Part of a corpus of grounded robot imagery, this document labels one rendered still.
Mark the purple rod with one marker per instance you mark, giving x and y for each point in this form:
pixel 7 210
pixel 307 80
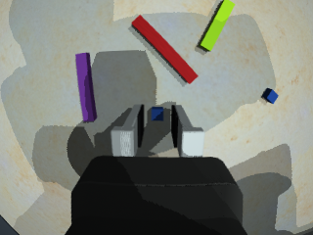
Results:
pixel 85 84

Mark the small blue cube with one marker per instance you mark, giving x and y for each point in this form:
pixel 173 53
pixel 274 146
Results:
pixel 270 95
pixel 157 113

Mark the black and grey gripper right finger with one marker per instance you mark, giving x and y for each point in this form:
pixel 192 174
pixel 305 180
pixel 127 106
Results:
pixel 187 139

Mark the dark red rod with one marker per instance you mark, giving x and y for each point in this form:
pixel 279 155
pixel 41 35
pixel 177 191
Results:
pixel 165 49

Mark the lime green rod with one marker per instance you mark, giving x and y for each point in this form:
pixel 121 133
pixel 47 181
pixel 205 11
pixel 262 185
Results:
pixel 220 18

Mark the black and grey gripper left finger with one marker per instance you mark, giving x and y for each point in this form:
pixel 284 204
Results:
pixel 123 137

